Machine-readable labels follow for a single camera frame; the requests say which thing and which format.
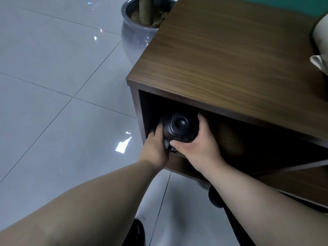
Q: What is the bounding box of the person's right hand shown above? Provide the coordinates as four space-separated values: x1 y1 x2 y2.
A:
170 113 226 175

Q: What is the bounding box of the person's left hand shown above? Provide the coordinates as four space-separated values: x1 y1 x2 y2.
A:
140 122 170 170

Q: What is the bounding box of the black round speaker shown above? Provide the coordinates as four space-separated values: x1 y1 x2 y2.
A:
161 110 201 151

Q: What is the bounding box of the person's right forearm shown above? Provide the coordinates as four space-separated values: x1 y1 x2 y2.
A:
199 159 328 246

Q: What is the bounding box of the person's left forearm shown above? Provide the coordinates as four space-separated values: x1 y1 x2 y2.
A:
0 159 160 246

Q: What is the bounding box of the brown wooden cabinet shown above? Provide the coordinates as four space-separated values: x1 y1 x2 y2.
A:
126 0 328 209

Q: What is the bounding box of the grey ceramic plant pot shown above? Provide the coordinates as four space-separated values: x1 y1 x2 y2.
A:
121 0 177 65

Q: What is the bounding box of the person's black shoe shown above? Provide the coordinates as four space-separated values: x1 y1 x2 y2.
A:
131 218 146 246

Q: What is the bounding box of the plant trunk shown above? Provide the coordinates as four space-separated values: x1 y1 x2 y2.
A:
139 0 155 25

